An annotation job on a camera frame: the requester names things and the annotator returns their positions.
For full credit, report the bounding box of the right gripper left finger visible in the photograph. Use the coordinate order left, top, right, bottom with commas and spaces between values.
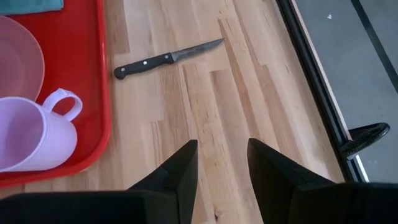
129, 139, 199, 224

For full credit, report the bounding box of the lilac plastic mug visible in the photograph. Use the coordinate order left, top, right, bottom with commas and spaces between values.
0, 88, 84, 174

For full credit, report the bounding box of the black-handled steak knife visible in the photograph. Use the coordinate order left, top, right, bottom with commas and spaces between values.
113, 37, 225, 80

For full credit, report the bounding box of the teal cloth napkin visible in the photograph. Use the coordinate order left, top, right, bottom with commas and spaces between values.
0, 0, 65, 16

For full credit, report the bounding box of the black table clamp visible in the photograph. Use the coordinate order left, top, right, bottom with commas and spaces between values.
339, 122, 391, 161

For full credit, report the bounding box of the red plastic tray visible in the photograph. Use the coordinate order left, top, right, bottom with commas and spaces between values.
0, 0, 113, 189

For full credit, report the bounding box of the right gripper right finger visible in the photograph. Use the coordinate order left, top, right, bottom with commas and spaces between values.
247, 139, 335, 224

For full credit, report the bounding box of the pink plastic plate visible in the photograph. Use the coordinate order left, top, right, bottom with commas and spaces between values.
0, 15, 46, 102

